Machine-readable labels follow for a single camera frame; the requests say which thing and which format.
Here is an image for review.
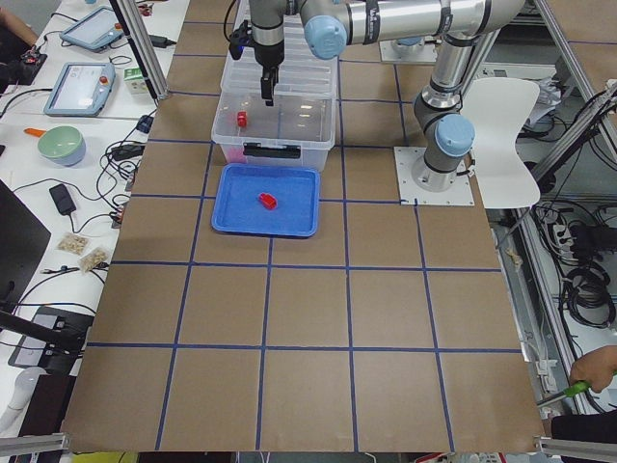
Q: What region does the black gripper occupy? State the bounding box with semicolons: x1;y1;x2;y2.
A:
255;41;284;106

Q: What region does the clear plastic box lid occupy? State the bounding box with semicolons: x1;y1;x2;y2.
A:
221;14;337;98

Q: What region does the red block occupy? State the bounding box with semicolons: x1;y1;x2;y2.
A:
257;192;278;210
236;111;249;128

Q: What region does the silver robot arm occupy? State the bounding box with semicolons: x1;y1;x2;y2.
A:
276;36;442;96
229;0;523;192

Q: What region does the clear plastic storage box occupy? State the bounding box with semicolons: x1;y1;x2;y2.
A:
211;92;335;172

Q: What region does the blue plastic tray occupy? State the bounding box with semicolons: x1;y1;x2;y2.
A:
211;164;321;238

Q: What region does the person hand at edge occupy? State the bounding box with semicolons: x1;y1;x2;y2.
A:
569;345;616;393

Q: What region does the black power adapter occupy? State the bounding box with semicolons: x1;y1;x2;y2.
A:
148;35;176;48

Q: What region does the green white carton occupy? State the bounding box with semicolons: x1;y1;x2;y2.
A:
122;68;149;95

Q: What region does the far teach pendant tablet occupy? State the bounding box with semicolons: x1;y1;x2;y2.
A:
60;6;124;52

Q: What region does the teach pendant tablet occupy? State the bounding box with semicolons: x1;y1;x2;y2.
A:
43;63;116;117
60;6;124;52

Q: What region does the near teach pendant tablet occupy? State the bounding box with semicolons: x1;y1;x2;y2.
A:
43;63;116;117

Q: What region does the green and blue bowl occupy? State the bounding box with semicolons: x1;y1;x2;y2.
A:
38;125;86;167

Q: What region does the white plastic chair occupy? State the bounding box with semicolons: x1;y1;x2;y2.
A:
461;77;540;209

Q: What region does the black phone on table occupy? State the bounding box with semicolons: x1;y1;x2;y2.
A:
49;183;76;216

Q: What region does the snack bag left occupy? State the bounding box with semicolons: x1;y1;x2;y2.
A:
57;232;90;256

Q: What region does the snack bag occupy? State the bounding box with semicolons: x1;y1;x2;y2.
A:
57;232;90;256
78;247;109;273

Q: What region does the snack bag right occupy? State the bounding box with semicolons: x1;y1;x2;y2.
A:
78;247;109;273

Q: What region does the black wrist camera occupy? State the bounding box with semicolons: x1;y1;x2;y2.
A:
228;19;255;61

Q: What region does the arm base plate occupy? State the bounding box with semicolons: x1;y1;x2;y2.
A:
380;41;438;66
393;147;474;206

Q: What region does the aluminium frame post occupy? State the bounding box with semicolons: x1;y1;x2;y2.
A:
109;0;169;102

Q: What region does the green handled stick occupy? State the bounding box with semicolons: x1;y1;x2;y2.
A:
537;381;590;407

